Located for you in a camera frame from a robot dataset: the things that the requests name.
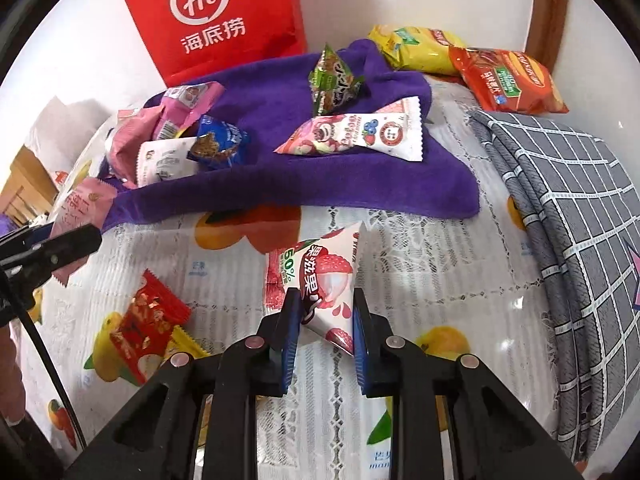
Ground light pink wafer packet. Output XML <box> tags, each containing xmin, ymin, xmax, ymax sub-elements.
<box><xmin>49</xmin><ymin>176</ymin><xmax>120</xmax><ymax>288</ymax></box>

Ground yellow snack packet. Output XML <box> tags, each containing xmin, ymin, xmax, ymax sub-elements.
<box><xmin>163</xmin><ymin>326</ymin><xmax>210</xmax><ymax>362</ymax></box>

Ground red candy packet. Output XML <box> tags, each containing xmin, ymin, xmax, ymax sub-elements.
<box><xmin>110</xmin><ymin>269</ymin><xmax>191</xmax><ymax>385</ymax></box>

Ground pink peach candy packet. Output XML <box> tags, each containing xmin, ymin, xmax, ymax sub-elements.
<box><xmin>106</xmin><ymin>105</ymin><xmax>164</xmax><ymax>188</ymax></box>

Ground blue cookie snack packet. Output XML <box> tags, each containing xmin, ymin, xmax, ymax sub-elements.
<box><xmin>186</xmin><ymin>115</ymin><xmax>250</xmax><ymax>171</ymax></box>

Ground white lychee jelly packet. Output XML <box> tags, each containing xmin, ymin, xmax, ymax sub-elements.
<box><xmin>262</xmin><ymin>222</ymin><xmax>366</xmax><ymax>353</ymax></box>

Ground white strawberry bear packet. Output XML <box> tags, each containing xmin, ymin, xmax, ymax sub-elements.
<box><xmin>274</xmin><ymin>96</ymin><xmax>423</xmax><ymax>162</ymax></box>

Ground pink snack packet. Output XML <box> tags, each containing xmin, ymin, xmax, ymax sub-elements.
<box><xmin>152</xmin><ymin>81</ymin><xmax>226</xmax><ymax>140</ymax></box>

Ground left hand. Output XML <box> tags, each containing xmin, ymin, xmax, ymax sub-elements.
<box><xmin>0</xmin><ymin>325</ymin><xmax>26</xmax><ymax>426</ymax></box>

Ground wooden chair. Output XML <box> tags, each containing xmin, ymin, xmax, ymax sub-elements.
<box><xmin>1</xmin><ymin>146</ymin><xmax>58</xmax><ymax>228</ymax></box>

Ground white paper sheet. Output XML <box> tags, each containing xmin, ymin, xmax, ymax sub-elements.
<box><xmin>25</xmin><ymin>96</ymin><xmax>110</xmax><ymax>180</ymax></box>

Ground fruit print tablecloth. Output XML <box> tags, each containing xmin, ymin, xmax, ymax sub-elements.
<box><xmin>38</xmin><ymin>80</ymin><xmax>559</xmax><ymax>479</ymax></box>

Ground purple towel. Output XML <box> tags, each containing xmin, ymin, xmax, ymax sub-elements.
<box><xmin>103</xmin><ymin>52</ymin><xmax>480</xmax><ymax>230</ymax></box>

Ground red paper shopping bag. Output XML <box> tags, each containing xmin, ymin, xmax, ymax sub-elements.
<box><xmin>125</xmin><ymin>0</ymin><xmax>307</xmax><ymax>87</ymax></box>

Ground green snack packet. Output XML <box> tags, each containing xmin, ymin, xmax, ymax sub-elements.
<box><xmin>308</xmin><ymin>44</ymin><xmax>363</xmax><ymax>116</ymax></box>

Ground orange chips bag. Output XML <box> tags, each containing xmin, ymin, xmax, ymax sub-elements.
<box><xmin>449</xmin><ymin>47</ymin><xmax>568</xmax><ymax>115</ymax></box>

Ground yellow chips bag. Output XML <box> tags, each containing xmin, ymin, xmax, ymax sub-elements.
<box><xmin>368</xmin><ymin>25</ymin><xmax>466</xmax><ymax>76</ymax></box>

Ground brown wooden door frame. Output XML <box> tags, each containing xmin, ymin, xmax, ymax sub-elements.
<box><xmin>525</xmin><ymin>0</ymin><xmax>568</xmax><ymax>73</ymax></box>

